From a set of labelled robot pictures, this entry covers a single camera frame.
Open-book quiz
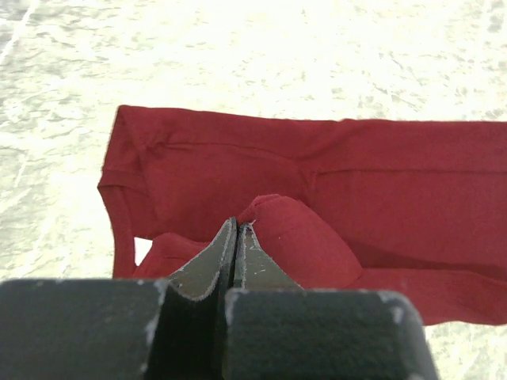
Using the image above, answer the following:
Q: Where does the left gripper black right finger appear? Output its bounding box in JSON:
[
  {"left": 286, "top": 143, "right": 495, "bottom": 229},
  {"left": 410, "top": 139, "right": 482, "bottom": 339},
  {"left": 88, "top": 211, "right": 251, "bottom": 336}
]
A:
[{"left": 223, "top": 224, "right": 438, "bottom": 380}]

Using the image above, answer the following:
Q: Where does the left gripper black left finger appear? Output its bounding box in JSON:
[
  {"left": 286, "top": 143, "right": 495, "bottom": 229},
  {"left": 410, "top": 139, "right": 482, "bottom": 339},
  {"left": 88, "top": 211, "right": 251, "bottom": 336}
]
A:
[{"left": 1, "top": 219, "right": 238, "bottom": 379}]

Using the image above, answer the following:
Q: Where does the dark red t shirt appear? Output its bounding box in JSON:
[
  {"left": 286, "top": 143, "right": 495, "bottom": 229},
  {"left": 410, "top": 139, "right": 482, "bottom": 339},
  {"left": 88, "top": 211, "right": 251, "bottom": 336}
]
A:
[{"left": 98, "top": 105, "right": 506, "bottom": 325}]

